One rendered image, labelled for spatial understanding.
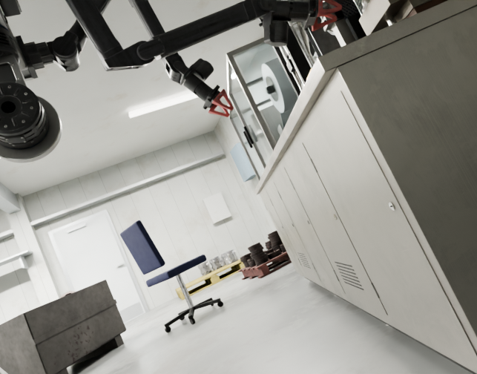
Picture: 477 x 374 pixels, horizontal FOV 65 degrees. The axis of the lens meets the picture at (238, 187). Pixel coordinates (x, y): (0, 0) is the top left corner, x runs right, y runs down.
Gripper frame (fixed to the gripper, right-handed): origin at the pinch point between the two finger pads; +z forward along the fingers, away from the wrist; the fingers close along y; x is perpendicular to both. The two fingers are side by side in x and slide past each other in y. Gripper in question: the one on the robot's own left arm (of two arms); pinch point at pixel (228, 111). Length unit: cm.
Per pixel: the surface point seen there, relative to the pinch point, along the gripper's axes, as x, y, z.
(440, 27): -14, -68, 31
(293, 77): -35.5, 5.8, 11.8
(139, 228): 20, 278, -17
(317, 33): -50, -7, 9
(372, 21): -22, -51, 19
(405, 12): -23, -58, 24
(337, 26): -30.6, -34.2, 12.7
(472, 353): 41, -56, 78
